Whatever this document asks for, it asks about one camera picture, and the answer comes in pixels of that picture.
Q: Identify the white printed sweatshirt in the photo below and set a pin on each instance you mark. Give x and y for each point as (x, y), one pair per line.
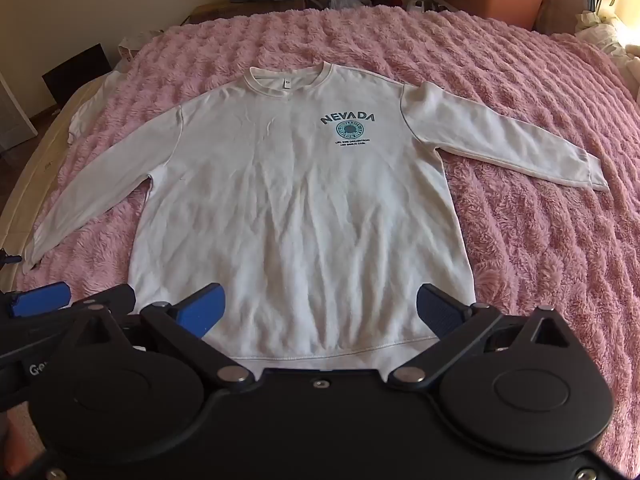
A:
(300, 210)

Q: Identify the crumpled white cloth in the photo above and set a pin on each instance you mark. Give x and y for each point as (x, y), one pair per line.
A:
(607, 40)

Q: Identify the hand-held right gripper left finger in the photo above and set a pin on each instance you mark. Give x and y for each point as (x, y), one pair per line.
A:
(200, 307)

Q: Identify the beige mattress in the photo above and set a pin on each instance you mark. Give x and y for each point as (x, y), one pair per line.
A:
(30, 175)

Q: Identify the pink fluffy blanket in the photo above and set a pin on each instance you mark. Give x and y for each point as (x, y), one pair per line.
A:
(525, 220)

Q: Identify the white cloth under blanket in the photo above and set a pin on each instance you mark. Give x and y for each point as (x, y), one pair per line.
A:
(92, 105)

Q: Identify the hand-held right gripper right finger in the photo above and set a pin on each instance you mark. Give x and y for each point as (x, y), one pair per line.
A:
(440, 310)

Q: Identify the black panel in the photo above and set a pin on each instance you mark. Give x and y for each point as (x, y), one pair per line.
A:
(75, 75)

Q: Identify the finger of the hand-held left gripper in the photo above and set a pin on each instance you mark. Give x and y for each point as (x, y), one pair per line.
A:
(40, 299)
(112, 296)

